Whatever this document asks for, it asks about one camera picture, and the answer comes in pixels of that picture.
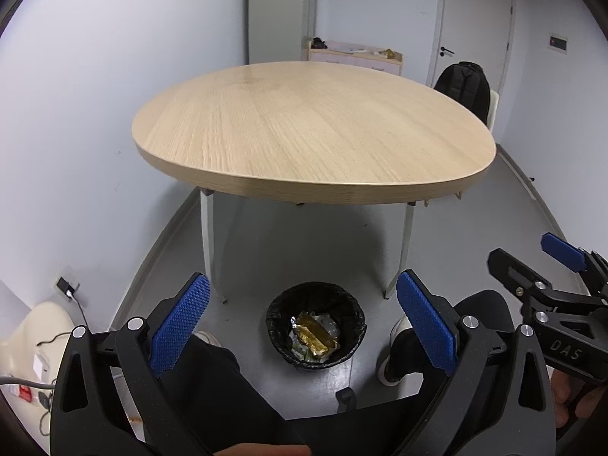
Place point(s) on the black trash bin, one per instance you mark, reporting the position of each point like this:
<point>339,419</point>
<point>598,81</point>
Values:
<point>285,304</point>

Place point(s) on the person's right hand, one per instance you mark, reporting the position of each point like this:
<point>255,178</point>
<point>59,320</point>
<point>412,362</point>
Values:
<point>570,396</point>

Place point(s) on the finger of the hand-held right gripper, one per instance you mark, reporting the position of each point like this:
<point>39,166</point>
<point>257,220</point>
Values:
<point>565,249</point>
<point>515,273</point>

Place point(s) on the round wooden table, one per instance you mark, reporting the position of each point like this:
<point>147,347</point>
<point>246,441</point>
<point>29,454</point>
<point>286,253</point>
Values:
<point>308,123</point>

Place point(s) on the white red power strip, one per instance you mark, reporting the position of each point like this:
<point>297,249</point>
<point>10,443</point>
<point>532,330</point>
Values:
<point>21,393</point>

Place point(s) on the dark wall panel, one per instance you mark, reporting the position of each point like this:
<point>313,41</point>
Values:
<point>558,43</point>

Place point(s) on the clear plastic bag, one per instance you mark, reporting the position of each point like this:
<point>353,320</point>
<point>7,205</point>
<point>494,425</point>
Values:
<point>328,324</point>

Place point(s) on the yellow item on cabinet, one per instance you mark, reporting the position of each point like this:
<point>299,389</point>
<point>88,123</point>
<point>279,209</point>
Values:
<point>390,53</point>

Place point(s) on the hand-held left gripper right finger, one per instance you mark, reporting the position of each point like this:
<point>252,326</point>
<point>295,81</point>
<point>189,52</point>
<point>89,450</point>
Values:
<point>425,320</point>

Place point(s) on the pink drawer cabinet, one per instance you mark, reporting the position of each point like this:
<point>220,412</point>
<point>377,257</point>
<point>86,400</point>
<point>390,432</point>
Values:
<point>351,57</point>

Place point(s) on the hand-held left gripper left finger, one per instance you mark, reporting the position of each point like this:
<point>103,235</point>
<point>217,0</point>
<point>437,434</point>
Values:
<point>183,323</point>

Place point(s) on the person's white left shoe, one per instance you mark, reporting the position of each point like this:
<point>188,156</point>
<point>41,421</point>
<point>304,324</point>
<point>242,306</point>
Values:
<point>208,339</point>

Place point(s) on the white power adapter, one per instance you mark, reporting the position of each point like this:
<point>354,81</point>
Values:
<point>41,365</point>

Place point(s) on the white door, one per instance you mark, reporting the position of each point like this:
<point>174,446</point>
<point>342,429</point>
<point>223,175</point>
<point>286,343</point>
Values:
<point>475,9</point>

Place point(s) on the person's white right shoe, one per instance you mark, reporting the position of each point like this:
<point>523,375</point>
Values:
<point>392,373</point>

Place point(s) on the gold foil bag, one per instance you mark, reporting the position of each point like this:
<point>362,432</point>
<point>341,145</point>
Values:
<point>316,337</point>

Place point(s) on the black item on cabinet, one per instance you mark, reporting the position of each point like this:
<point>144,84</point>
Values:
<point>319,42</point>

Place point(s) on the person's left hand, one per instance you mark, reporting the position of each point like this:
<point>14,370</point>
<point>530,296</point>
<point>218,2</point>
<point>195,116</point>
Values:
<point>266,451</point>

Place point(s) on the black wall plug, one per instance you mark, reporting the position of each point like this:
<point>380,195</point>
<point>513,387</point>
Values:
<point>67,289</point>

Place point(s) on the cream chair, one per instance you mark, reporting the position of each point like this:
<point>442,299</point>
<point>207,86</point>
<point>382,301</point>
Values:
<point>28,332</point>

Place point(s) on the black office chair caster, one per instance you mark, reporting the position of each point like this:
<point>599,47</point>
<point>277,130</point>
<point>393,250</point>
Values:
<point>346,399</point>

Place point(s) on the person's white shoe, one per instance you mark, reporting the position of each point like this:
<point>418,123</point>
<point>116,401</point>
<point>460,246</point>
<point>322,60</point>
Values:
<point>392,373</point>
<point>208,339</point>

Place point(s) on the white chair with wooden legs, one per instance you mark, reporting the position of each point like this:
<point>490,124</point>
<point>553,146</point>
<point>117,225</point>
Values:
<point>494,109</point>

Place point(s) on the black backpack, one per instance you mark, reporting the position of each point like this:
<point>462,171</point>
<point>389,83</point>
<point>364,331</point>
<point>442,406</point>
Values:
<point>463,90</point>

